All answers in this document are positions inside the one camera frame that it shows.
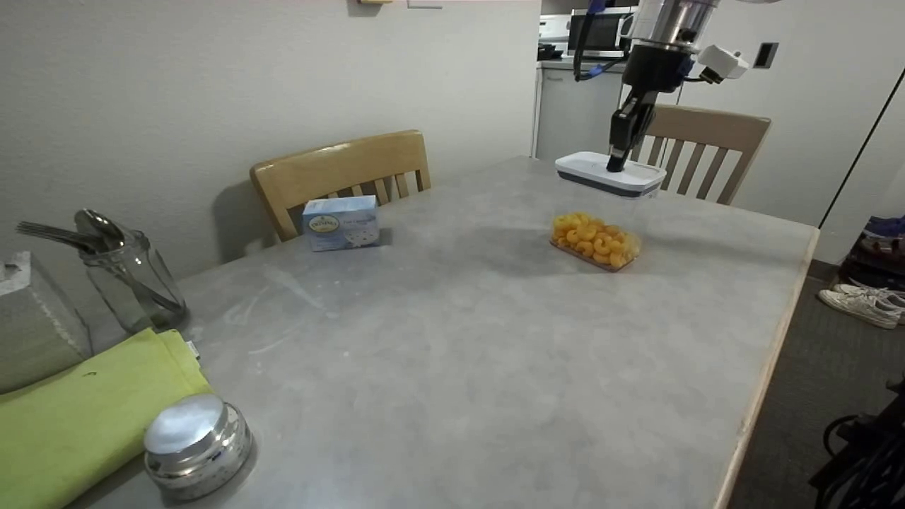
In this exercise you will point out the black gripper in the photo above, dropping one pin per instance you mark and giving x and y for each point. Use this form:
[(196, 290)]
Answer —
[(656, 69)]

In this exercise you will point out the white square plastic tray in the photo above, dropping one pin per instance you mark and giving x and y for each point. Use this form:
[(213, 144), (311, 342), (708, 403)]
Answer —
[(608, 172)]

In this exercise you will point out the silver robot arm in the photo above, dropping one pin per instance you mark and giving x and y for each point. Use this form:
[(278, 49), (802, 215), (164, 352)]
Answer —
[(674, 17)]

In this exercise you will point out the white cabinet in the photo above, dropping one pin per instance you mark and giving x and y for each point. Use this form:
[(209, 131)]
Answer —
[(575, 113)]

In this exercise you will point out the black microwave oven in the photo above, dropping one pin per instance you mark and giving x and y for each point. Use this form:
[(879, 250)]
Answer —
[(597, 28)]

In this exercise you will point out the thin black slanted pole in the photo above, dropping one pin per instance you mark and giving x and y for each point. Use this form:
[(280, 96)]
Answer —
[(864, 144)]

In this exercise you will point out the dark bag with blue print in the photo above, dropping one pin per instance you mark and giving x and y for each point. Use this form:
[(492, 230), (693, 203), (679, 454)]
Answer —
[(879, 250)]

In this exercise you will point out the white sneakers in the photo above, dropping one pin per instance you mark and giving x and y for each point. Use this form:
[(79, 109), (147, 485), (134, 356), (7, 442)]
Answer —
[(867, 302)]

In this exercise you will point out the light blue cardboard box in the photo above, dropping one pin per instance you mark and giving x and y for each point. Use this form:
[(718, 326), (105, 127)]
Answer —
[(341, 222)]

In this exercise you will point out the clear glass utensil jar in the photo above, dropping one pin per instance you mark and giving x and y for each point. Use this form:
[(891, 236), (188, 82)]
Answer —
[(136, 282)]

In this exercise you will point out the round shiny metal tin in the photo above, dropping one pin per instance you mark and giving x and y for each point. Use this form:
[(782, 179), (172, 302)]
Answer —
[(196, 446)]

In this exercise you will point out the green folded cloth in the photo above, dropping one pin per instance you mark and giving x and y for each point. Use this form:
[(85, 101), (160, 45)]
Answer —
[(73, 425)]

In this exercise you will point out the grey translucent plastic pack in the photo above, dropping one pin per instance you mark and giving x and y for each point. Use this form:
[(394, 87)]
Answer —
[(31, 326)]

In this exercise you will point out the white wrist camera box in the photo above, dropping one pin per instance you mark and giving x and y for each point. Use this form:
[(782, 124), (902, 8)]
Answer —
[(725, 63)]

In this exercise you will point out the dark wall outlet plate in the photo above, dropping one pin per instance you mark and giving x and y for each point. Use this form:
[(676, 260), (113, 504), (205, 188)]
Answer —
[(766, 55)]

